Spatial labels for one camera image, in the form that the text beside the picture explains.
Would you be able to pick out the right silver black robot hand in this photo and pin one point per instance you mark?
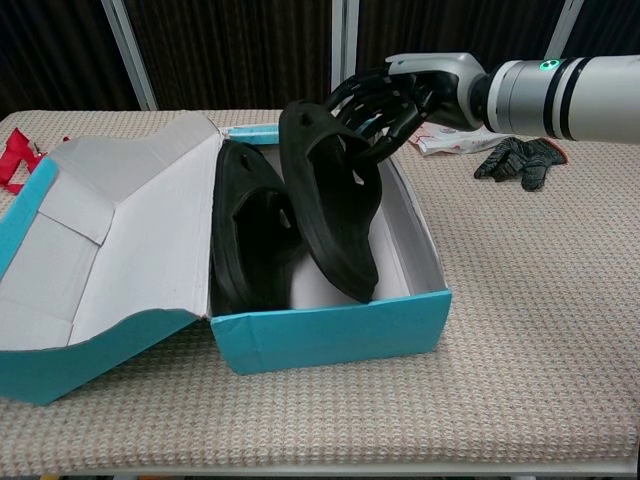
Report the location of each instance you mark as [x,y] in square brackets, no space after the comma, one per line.
[440,70]

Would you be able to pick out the black rubber slipper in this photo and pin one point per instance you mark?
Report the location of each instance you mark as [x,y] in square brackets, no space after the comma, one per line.
[335,210]

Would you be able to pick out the black slipper with frayed heel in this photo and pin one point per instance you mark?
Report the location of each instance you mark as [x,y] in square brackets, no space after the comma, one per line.
[250,260]

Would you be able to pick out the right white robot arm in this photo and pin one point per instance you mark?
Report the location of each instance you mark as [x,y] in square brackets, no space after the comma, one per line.
[575,100]

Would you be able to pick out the teal cardboard shoe box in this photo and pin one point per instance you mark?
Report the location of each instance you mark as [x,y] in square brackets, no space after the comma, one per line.
[340,335]

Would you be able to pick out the dark brown curtain panel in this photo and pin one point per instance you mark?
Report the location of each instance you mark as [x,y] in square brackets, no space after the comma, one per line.
[225,50]
[50,50]
[610,25]
[450,25]

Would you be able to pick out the pink white wet wipes pack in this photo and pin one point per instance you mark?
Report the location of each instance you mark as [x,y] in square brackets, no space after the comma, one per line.
[450,145]

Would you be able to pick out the black grey work glove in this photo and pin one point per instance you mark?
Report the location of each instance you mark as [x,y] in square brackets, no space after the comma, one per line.
[520,162]

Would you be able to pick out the beige woven tablecloth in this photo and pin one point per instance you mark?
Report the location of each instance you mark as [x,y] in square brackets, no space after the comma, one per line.
[350,425]

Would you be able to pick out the grey metal partition post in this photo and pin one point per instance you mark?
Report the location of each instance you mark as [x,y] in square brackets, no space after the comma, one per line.
[565,30]
[344,40]
[130,55]

